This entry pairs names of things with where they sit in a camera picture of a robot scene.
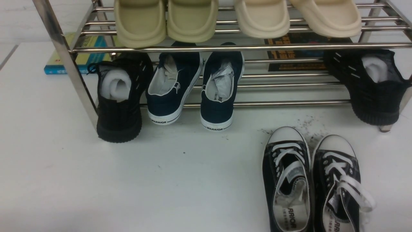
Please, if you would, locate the black laced sneaker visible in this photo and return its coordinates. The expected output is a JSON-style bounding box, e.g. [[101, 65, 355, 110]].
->
[[262, 126, 312, 232], [311, 135, 377, 232]]

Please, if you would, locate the stainless steel shoe rack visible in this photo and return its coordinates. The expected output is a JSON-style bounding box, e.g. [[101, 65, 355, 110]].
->
[[33, 0, 411, 127]]

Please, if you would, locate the navy canvas right shoe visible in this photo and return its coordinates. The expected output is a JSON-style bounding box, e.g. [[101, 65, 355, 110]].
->
[[200, 51, 245, 131]]

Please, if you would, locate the navy canvas shoe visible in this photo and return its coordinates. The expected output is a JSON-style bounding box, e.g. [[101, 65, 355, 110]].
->
[[146, 52, 203, 125], [200, 51, 245, 131]]

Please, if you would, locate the navy canvas left shoe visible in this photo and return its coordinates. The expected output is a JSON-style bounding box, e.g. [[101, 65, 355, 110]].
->
[[146, 52, 203, 125]]

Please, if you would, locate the black knit left shoe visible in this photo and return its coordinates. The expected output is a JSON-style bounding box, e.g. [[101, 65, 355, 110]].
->
[[87, 52, 154, 143]]

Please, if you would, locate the black knit shoe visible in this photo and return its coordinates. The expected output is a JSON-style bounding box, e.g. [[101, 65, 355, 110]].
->
[[323, 49, 411, 126], [87, 52, 154, 143]]

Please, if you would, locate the cream left slipper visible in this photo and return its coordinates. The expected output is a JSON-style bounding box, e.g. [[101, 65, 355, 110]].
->
[[233, 0, 290, 39]]

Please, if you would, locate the cream slipper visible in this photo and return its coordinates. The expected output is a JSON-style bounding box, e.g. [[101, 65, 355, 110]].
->
[[290, 0, 362, 38], [233, 0, 290, 39]]

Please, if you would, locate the blue yellow book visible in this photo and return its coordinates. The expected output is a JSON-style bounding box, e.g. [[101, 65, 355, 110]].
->
[[43, 35, 111, 75]]

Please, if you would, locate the cream right slipper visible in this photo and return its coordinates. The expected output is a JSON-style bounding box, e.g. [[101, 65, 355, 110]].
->
[[290, 0, 362, 38]]

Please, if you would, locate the black knit right shoe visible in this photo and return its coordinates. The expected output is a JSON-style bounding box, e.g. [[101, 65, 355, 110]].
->
[[323, 49, 411, 126]]

